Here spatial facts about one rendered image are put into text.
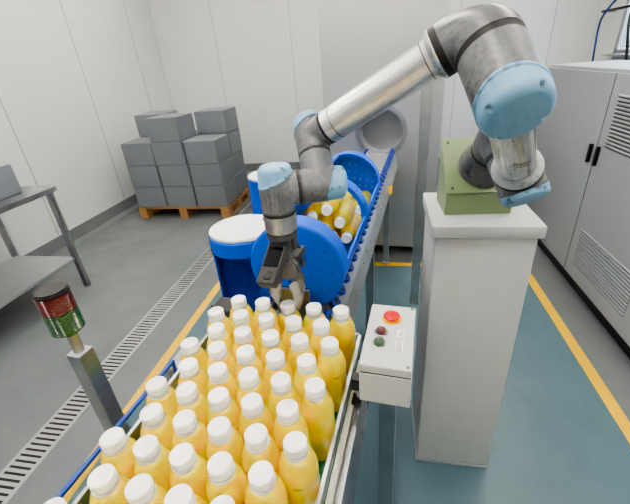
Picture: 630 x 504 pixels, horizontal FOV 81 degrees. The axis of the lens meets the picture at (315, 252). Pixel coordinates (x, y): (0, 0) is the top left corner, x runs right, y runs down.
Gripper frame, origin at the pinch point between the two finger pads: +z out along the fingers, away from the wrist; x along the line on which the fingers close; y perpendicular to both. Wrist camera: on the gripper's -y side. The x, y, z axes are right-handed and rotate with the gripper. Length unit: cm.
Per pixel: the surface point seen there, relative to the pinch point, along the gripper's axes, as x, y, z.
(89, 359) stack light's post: 37.0, -26.5, -0.3
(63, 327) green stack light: 36.7, -28.6, -11.0
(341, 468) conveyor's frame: -18.7, -27.2, 18.0
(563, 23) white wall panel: -192, 546, -71
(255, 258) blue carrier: 15.0, 15.4, -4.3
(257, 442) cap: -7.8, -37.2, -0.8
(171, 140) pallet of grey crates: 245, 296, 13
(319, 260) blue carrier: -4.6, 15.4, -5.0
